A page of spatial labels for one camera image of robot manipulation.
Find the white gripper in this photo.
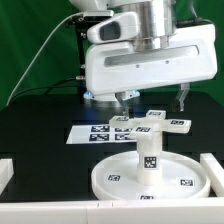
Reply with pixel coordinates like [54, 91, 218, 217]
[86, 24, 217, 118]

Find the white cross-shaped table base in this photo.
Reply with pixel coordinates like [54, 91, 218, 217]
[109, 110, 191, 141]

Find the white round table top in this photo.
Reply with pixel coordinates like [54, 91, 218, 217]
[91, 151, 210, 200]

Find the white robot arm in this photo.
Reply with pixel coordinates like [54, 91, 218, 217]
[69, 0, 217, 114]

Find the white marker sheet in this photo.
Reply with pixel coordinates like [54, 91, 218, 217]
[66, 124, 133, 144]

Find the white U-shaped obstacle fence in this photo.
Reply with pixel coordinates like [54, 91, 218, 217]
[0, 153, 224, 224]

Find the black cable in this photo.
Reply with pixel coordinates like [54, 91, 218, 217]
[9, 75, 89, 101]

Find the white cable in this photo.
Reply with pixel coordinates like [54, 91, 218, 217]
[5, 11, 84, 107]

